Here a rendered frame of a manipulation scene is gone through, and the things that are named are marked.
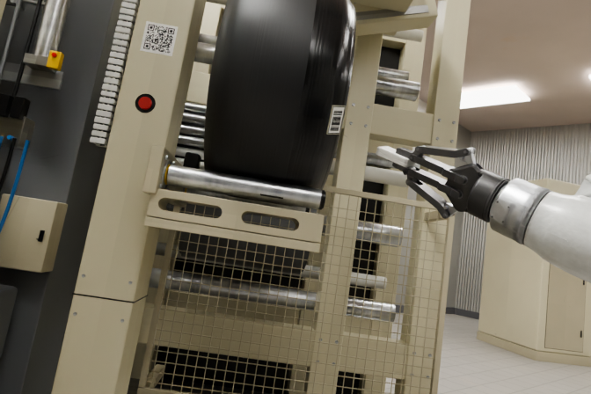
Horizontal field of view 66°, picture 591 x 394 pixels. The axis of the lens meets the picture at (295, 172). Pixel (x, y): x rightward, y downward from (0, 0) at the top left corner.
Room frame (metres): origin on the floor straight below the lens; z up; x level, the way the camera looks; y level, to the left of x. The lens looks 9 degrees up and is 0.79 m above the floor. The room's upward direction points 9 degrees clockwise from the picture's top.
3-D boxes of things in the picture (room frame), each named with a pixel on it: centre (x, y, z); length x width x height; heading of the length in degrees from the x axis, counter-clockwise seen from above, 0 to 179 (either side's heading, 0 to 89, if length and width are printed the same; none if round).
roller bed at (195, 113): (1.49, 0.36, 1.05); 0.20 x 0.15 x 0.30; 94
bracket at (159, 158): (1.11, 0.29, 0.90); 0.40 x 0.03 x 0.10; 4
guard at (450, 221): (1.47, -0.09, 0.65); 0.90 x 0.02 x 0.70; 94
